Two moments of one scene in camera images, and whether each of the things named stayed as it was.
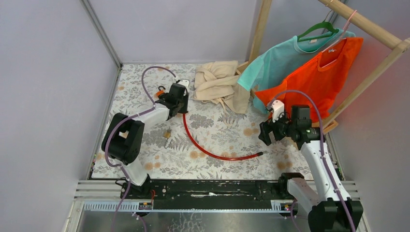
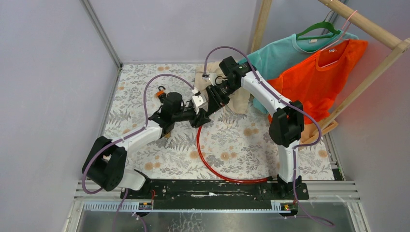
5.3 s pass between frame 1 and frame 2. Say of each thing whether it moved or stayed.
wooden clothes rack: stayed
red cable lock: moved
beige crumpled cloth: stayed
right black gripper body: moved
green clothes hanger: stayed
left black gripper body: moved
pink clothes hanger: stayed
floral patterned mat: stayed
